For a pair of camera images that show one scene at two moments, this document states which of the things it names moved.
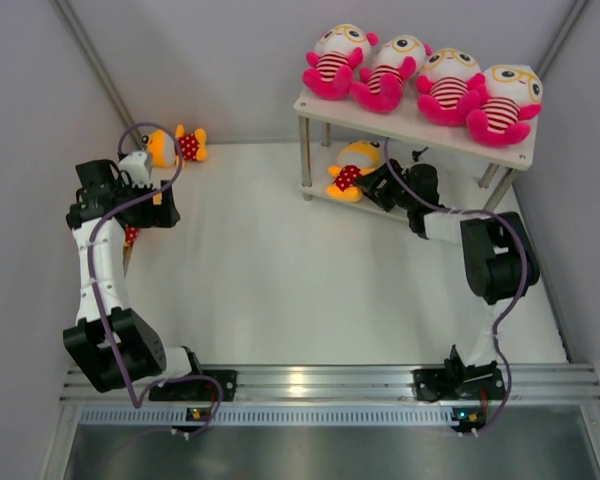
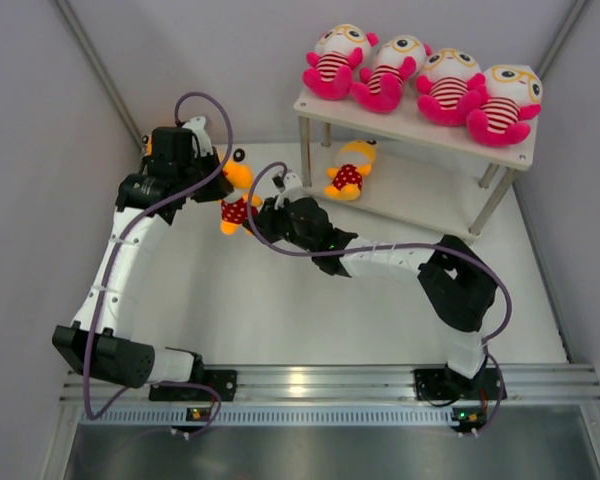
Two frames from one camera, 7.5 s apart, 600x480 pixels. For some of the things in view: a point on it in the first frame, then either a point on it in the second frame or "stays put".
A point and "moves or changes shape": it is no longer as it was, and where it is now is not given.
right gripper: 372,182 to 267,220
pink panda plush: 511,95 stays put
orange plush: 131,233 moves or changes shape
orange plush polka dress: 354,160 stays put
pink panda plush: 394,62 stays put
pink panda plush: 338,51 stays put
